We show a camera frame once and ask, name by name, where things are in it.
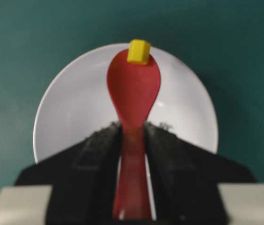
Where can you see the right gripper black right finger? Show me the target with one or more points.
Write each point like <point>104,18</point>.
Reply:
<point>184,178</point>

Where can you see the yellow hexagonal prism block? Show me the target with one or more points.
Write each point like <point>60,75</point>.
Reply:
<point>139,52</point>

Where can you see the white round bowl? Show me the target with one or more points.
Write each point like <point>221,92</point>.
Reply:
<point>77,103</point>

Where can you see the red plastic spoon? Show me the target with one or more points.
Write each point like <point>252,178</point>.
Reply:
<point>133,89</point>

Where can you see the green table mat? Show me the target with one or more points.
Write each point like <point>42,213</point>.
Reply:
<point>221,40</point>

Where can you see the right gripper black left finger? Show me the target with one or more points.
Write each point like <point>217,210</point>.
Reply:
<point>83,179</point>

